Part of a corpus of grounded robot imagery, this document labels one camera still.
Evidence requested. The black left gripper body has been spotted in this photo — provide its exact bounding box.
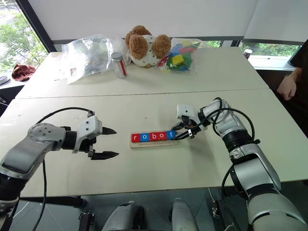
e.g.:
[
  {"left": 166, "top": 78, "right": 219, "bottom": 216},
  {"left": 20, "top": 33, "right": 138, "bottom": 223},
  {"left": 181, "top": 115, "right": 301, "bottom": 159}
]
[{"left": 79, "top": 129, "right": 104, "bottom": 159}]

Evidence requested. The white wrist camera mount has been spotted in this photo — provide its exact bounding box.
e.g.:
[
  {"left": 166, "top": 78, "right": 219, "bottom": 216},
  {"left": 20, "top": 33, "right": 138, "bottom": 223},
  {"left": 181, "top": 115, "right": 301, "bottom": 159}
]
[
  {"left": 72, "top": 116, "right": 103, "bottom": 154},
  {"left": 176, "top": 103, "right": 207, "bottom": 132}
]

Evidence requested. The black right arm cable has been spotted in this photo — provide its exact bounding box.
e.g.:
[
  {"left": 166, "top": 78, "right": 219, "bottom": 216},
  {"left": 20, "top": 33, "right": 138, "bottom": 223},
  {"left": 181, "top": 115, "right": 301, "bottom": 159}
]
[{"left": 192, "top": 97, "right": 261, "bottom": 197}]

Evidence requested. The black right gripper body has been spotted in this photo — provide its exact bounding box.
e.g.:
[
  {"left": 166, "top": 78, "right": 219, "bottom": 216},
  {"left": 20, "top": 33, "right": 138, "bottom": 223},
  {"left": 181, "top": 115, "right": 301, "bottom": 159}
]
[{"left": 181, "top": 115, "right": 200, "bottom": 139}]

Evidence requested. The grey rounded shape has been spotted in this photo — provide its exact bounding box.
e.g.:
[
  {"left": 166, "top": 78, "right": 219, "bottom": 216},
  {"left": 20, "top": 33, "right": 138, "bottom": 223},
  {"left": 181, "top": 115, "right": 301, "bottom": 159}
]
[
  {"left": 102, "top": 202, "right": 145, "bottom": 231},
  {"left": 169, "top": 198, "right": 199, "bottom": 231}
]

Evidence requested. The bystander dark clothing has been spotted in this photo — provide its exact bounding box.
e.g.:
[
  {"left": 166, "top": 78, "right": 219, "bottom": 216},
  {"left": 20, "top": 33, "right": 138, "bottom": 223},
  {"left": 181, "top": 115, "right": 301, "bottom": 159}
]
[{"left": 274, "top": 39, "right": 308, "bottom": 138}]

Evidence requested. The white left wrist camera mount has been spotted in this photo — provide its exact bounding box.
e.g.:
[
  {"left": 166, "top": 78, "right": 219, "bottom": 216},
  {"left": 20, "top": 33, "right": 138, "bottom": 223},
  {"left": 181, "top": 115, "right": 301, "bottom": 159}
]
[{"left": 72, "top": 116, "right": 103, "bottom": 154}]

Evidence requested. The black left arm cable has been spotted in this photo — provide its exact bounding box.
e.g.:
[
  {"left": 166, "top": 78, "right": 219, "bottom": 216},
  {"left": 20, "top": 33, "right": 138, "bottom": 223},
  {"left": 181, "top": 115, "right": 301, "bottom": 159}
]
[{"left": 30, "top": 107, "right": 95, "bottom": 231}]

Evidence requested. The clear crumpled plastic bag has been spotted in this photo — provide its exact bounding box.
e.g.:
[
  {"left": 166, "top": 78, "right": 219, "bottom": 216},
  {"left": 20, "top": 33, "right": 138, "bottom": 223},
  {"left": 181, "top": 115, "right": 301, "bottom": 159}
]
[{"left": 54, "top": 34, "right": 132, "bottom": 85}]

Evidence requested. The bag of colourful blocks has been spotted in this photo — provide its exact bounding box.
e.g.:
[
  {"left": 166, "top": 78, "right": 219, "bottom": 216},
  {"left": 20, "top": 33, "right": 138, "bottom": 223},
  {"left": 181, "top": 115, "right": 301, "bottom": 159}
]
[{"left": 156, "top": 38, "right": 209, "bottom": 76}]

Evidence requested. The bystander bare hand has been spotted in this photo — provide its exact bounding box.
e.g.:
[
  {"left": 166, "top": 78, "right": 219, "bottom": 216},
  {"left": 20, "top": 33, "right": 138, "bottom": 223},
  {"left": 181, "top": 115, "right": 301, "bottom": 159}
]
[{"left": 276, "top": 73, "right": 298, "bottom": 101}]

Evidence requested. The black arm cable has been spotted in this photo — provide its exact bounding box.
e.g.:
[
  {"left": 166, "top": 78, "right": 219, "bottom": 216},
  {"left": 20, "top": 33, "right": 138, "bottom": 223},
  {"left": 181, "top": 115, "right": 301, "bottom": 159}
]
[
  {"left": 30, "top": 107, "right": 95, "bottom": 231},
  {"left": 192, "top": 97, "right": 261, "bottom": 197}
]

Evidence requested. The black metal bracket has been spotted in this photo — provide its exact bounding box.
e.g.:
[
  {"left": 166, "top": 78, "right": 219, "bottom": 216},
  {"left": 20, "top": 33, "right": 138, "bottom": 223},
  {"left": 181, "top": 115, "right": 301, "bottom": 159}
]
[
  {"left": 78, "top": 211, "right": 95, "bottom": 231},
  {"left": 211, "top": 199, "right": 229, "bottom": 231}
]

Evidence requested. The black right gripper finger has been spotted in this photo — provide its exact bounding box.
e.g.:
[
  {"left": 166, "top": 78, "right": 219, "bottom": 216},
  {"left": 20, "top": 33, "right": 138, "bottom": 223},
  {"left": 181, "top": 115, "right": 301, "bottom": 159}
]
[
  {"left": 170, "top": 121, "right": 183, "bottom": 132},
  {"left": 173, "top": 130, "right": 192, "bottom": 141}
]

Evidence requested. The clear jar silver lid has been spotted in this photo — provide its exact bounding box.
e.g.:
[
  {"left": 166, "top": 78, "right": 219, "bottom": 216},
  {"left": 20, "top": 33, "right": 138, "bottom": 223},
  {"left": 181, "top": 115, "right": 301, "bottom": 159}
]
[{"left": 111, "top": 51, "right": 128, "bottom": 79}]

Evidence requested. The brown white teddy bear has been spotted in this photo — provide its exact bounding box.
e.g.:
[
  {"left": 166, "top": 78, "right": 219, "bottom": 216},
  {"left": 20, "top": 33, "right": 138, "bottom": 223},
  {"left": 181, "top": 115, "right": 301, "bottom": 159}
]
[{"left": 125, "top": 25, "right": 172, "bottom": 69}]

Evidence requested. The black table frame bar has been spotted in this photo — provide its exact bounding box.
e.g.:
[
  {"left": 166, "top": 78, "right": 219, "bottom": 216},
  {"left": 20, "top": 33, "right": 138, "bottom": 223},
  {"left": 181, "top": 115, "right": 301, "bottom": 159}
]
[{"left": 20, "top": 196, "right": 87, "bottom": 207}]

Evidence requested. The red-brown crumpled cloth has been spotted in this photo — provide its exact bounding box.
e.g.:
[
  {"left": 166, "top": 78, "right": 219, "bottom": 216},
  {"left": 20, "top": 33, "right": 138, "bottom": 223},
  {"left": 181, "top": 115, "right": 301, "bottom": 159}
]
[{"left": 11, "top": 64, "right": 37, "bottom": 81}]

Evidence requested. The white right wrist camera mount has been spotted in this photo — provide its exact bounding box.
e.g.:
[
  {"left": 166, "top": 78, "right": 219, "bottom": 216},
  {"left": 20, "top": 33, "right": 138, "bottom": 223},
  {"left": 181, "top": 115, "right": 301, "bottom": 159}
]
[{"left": 176, "top": 103, "right": 207, "bottom": 132}]

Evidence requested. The wooden letter tray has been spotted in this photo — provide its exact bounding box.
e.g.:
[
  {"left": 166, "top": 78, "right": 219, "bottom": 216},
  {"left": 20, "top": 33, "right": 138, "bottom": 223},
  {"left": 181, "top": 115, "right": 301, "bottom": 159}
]
[{"left": 130, "top": 131, "right": 180, "bottom": 149}]

